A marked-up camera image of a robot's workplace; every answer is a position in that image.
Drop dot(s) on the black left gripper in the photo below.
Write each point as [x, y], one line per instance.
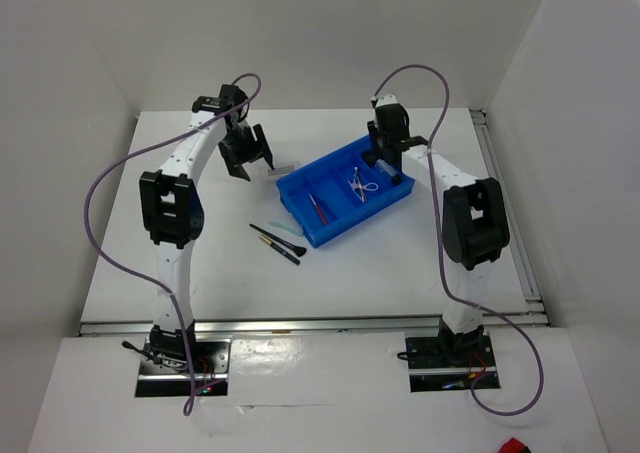
[254, 152]

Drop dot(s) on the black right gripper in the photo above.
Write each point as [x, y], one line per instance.
[377, 134]

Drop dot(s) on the clear plastic tube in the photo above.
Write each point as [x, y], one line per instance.
[394, 176]

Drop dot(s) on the false eyelash packet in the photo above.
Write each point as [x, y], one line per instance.
[282, 170]

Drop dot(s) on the gold green mascara tube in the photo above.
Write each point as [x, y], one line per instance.
[280, 250]

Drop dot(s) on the black round jar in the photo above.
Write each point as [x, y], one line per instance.
[370, 158]

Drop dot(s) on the beige hair clip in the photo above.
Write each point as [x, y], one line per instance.
[355, 180]

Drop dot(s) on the brown hair clip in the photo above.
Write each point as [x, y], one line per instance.
[362, 193]

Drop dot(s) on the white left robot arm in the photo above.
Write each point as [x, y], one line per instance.
[173, 213]

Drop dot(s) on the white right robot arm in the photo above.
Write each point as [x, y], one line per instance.
[473, 231]

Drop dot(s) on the black makeup brush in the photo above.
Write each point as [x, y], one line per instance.
[299, 251]

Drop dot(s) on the white loop hair tool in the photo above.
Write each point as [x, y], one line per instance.
[370, 186]

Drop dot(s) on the blue compartment tray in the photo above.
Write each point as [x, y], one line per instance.
[327, 178]

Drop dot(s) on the mint green spatula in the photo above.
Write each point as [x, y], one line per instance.
[287, 227]

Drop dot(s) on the red black object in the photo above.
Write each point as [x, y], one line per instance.
[514, 445]

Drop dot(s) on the aluminium side rail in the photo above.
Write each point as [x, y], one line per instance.
[535, 308]

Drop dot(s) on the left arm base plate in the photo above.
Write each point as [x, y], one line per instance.
[161, 376]

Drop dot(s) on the aluminium front rail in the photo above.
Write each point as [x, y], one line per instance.
[228, 327]

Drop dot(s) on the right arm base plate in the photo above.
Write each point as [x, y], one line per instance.
[431, 370]

